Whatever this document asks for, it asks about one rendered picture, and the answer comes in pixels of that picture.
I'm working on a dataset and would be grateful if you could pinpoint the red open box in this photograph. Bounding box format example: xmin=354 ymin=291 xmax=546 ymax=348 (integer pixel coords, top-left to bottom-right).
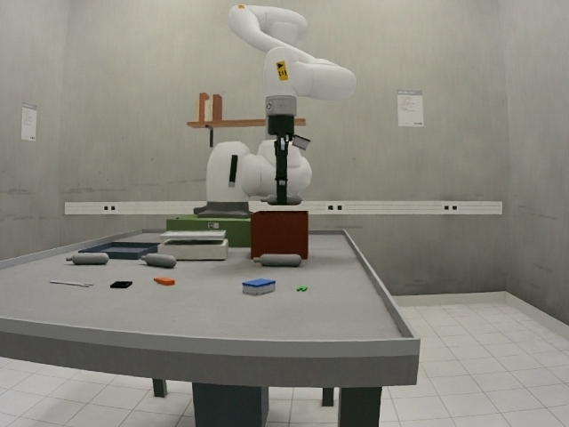
xmin=251 ymin=211 xmax=309 ymax=260

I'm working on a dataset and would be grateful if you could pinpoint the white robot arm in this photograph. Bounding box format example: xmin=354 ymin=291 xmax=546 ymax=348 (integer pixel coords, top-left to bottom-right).
xmin=193 ymin=4 xmax=357 ymax=219

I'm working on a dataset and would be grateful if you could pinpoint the orange block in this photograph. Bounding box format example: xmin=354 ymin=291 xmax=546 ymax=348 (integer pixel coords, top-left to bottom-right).
xmin=154 ymin=278 xmax=175 ymax=286

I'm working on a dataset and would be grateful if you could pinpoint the grey table edge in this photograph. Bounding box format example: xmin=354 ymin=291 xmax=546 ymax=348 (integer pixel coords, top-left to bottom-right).
xmin=0 ymin=229 xmax=421 ymax=358

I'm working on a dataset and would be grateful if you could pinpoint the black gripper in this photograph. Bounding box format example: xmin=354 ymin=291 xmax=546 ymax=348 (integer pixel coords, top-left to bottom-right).
xmin=268 ymin=116 xmax=294 ymax=205

